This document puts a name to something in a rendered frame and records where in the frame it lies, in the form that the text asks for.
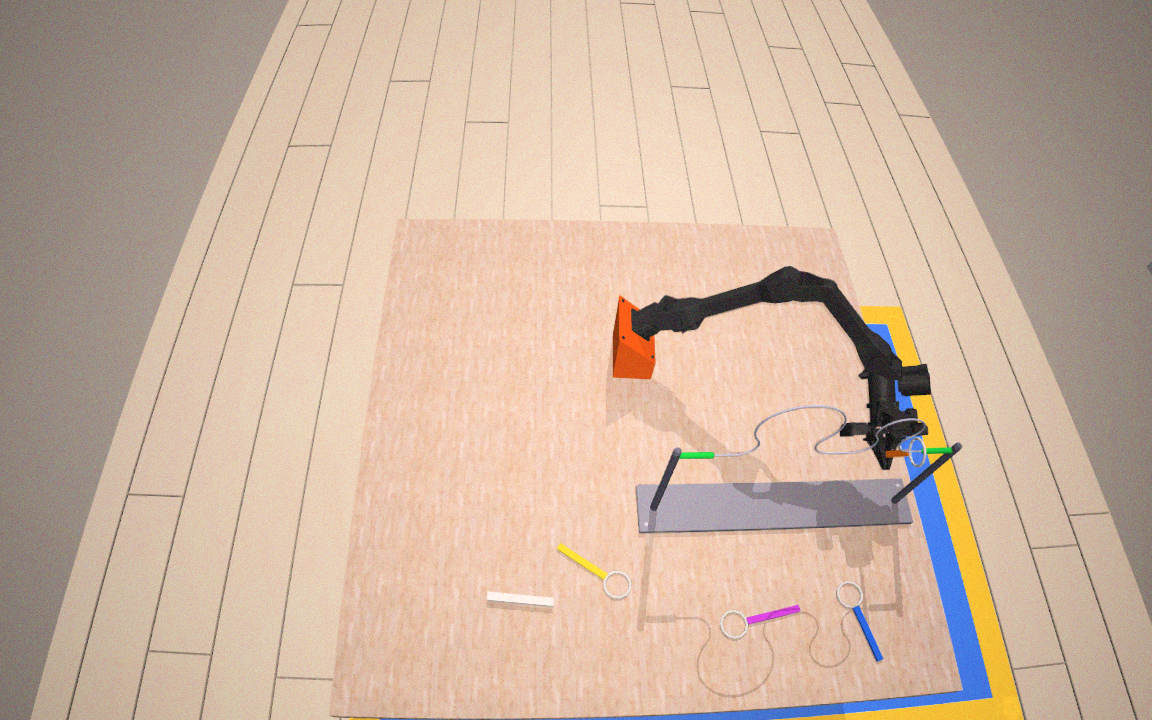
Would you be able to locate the grey loop with yellow handle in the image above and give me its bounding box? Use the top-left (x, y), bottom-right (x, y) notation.
top-left (558, 543), bottom-right (632, 599)

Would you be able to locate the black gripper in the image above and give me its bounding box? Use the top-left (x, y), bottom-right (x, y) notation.
top-left (840, 396), bottom-right (929, 470)

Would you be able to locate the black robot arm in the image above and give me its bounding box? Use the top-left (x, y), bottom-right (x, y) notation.
top-left (631, 266), bottom-right (931, 427)

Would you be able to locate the white loop with blue handle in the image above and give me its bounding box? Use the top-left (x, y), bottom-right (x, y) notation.
top-left (838, 581), bottom-right (882, 662)

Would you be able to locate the orange bar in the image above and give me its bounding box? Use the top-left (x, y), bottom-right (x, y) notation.
top-left (886, 437), bottom-right (926, 467)

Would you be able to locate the white rectangular bar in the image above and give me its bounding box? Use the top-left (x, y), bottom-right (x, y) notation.
top-left (487, 591), bottom-right (554, 607)

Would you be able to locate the purple wand with white loop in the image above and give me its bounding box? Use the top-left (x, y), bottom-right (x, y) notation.
top-left (720, 605), bottom-right (799, 639)

